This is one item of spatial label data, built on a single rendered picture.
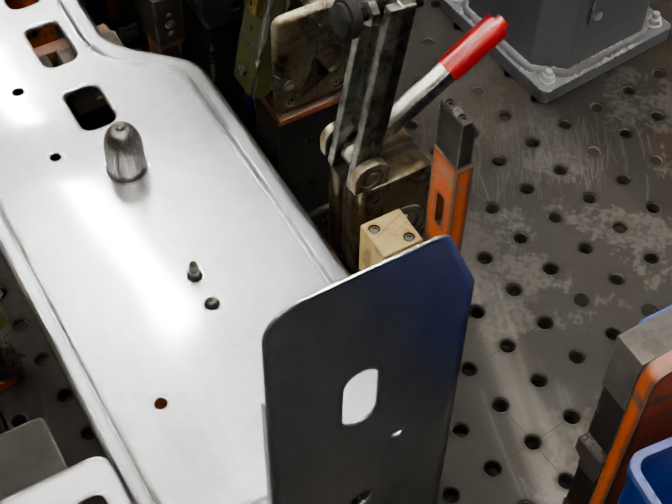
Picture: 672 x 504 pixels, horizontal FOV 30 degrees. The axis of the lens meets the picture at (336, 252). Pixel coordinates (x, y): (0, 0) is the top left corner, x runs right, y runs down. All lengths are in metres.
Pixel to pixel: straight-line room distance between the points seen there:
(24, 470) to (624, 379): 0.43
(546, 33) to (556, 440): 0.49
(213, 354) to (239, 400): 0.04
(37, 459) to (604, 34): 0.89
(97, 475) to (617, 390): 0.36
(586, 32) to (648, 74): 0.12
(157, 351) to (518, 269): 0.53
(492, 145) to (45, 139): 0.58
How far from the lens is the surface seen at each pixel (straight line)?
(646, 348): 0.72
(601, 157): 1.47
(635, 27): 1.58
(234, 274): 0.97
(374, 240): 0.90
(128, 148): 1.01
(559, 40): 1.49
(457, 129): 0.81
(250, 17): 1.08
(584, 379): 1.29
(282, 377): 0.58
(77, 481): 0.89
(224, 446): 0.89
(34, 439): 0.93
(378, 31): 0.88
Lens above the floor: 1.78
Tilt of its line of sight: 53 degrees down
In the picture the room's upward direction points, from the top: 1 degrees clockwise
